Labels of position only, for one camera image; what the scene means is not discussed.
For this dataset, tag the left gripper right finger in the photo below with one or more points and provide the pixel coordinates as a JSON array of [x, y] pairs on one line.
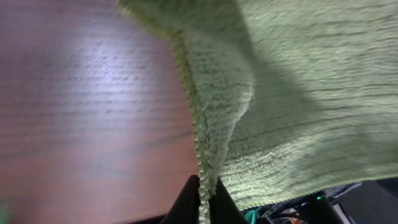
[[222, 208]]

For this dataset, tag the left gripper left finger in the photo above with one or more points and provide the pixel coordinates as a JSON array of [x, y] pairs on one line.
[[185, 208]]

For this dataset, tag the light green cloth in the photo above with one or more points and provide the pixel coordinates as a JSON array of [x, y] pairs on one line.
[[287, 97]]

